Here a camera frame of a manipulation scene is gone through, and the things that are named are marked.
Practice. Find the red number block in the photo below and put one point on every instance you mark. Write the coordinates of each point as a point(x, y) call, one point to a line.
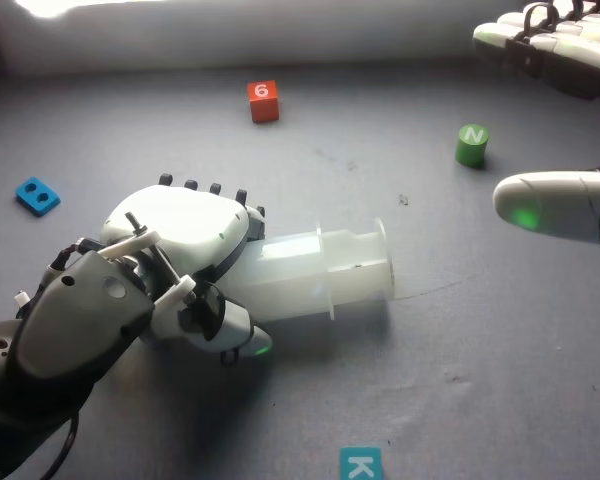
point(263, 102)

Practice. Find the large white plastic syringe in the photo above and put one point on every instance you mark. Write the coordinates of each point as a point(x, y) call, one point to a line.
point(330, 270)

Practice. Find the green letter N cylinder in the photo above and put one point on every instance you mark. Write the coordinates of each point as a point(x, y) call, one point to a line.
point(472, 147)

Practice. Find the teal letter K block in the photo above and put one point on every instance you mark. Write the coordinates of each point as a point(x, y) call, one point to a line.
point(360, 465)

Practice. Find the grey table cloth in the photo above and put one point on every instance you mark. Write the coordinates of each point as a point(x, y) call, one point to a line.
point(480, 350)

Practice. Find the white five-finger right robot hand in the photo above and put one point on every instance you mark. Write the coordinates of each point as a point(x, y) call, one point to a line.
point(555, 205)

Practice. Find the white backdrop panel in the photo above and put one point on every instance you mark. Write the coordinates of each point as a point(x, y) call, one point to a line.
point(230, 35)

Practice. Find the blue two-hole flat block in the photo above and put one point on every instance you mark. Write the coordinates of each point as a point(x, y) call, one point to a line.
point(37, 196)

